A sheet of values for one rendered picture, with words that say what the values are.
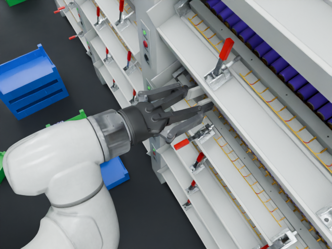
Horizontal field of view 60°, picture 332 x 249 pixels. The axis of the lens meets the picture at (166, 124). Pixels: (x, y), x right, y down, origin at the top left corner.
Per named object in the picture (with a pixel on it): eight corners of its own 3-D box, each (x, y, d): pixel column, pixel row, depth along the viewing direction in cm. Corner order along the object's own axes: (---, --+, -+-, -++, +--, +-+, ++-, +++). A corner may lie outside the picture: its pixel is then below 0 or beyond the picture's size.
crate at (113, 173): (71, 210, 131) (65, 205, 124) (56, 174, 140) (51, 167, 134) (130, 179, 139) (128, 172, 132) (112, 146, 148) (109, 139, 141)
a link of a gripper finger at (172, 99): (147, 122, 60) (143, 118, 61) (186, 99, 65) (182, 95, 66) (149, 111, 57) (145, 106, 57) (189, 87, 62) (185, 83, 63)
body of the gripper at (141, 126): (133, 135, 51) (177, 116, 55) (112, 101, 55) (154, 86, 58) (132, 155, 57) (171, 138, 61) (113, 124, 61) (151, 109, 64)
